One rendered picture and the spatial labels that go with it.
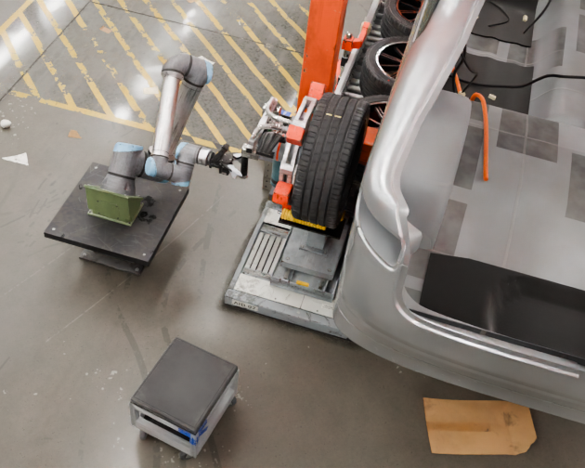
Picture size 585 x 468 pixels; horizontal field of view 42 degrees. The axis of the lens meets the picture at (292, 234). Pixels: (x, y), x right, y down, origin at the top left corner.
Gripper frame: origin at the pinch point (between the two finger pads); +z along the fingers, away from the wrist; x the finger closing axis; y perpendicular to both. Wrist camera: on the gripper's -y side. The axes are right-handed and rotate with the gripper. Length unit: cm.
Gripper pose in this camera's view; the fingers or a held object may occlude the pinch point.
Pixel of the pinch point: (247, 165)
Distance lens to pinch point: 383.1
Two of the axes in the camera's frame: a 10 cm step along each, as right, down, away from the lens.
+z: 9.6, 2.7, -1.2
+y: -1.0, 6.7, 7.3
